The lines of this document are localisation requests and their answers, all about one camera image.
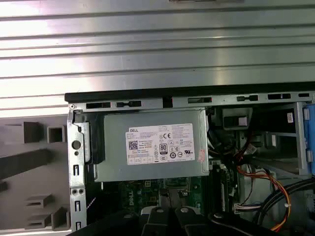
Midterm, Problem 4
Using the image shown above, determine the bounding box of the orange wire bundle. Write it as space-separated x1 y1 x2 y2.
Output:
235 164 292 232

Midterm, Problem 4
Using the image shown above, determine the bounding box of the grey Dell power supply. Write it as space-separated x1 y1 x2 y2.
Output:
94 109 210 183

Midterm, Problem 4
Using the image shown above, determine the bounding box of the grey plastic parts rack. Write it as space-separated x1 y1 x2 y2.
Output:
0 117 72 232

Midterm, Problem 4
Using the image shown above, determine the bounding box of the green motherboard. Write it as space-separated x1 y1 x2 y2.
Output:
118 162 238 214

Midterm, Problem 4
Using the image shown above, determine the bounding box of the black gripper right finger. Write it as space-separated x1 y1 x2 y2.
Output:
173 207 280 236

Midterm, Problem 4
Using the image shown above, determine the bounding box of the black open PC case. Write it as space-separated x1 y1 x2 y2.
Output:
64 83 315 236

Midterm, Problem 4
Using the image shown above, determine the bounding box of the thick black cable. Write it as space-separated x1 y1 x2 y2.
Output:
253 176 315 236

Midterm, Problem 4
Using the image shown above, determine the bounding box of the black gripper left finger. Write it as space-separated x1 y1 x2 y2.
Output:
71 207 173 236

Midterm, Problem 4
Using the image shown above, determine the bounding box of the grey metal drive cage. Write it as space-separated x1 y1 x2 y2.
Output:
255 102 307 177

